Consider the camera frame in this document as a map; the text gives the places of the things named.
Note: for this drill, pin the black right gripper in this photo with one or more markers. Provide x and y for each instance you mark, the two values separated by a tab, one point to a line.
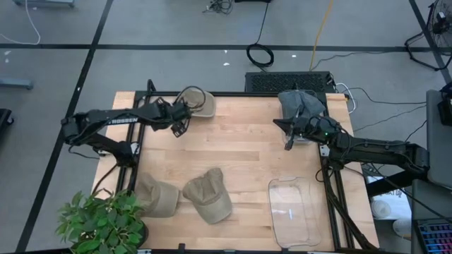
303	128

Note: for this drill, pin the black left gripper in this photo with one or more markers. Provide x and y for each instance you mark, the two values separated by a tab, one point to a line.
176	114

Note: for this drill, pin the blue-grey baseball cap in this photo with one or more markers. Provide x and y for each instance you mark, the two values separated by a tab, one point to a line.
303	100

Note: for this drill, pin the tan baseball cap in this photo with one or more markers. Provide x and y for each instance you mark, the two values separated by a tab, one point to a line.
206	106
208	197
159	201

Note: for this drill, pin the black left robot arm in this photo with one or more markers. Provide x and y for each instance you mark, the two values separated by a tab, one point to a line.
120	118

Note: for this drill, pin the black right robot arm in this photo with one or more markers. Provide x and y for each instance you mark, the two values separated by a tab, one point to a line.
381	150

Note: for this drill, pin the clear plastic bin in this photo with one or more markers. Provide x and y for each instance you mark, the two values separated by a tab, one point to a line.
293	211
303	142

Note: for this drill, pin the black support beam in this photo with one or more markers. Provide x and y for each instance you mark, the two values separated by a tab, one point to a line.
395	181

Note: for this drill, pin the black plant pot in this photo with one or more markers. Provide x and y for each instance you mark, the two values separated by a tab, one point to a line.
144	234

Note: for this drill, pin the white bag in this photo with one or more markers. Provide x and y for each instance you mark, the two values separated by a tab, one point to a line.
392	204

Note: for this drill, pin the green leafy plant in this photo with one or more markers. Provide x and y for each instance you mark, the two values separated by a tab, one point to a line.
102	225

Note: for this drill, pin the grey desk top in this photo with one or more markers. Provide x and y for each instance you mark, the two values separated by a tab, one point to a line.
438	148

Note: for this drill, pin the black desk device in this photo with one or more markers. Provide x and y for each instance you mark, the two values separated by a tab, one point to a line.
445	109

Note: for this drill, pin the grey furniture foot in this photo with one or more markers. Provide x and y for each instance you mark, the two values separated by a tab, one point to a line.
16	83

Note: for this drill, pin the grey furniture base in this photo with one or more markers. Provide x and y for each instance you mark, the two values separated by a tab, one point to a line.
44	3

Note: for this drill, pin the black standing fan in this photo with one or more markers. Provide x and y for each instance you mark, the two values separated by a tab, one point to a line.
441	21

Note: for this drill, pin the backlit rainbow keyboard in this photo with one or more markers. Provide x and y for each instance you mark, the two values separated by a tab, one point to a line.
436	238

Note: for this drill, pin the black aluminium rig frame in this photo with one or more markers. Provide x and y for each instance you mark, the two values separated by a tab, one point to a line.
229	94

